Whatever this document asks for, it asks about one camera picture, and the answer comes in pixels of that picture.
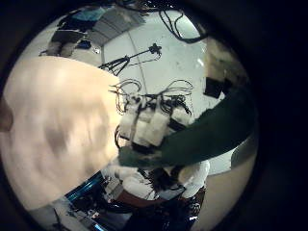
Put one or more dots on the flower bouquet with green wrap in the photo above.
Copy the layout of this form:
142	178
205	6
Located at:
208	134

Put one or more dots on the wooden office desk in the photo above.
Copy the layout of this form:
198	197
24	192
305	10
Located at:
64	46

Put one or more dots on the black camera tripod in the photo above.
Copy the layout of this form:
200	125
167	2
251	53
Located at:
122	61

